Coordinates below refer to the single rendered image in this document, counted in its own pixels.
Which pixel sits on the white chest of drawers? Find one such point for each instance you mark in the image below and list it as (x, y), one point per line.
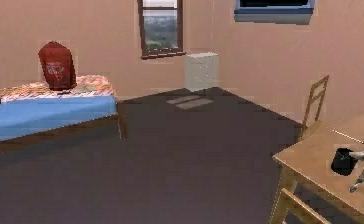
(202, 71)

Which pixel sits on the brown framed window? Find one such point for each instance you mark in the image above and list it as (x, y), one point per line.
(160, 28)

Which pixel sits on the blue bed with patterned cover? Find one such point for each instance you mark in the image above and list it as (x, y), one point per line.
(50, 113)

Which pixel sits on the wooden chair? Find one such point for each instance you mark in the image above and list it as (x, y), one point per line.
(315, 103)

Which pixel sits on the blue framed picture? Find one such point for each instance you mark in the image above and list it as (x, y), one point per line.
(274, 10)

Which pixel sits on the wooden table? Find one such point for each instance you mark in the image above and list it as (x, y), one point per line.
(318, 156)

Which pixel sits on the thin pale pencil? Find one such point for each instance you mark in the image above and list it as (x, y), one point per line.
(347, 136)

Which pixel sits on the black cup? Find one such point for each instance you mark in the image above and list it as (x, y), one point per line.
(342, 162)

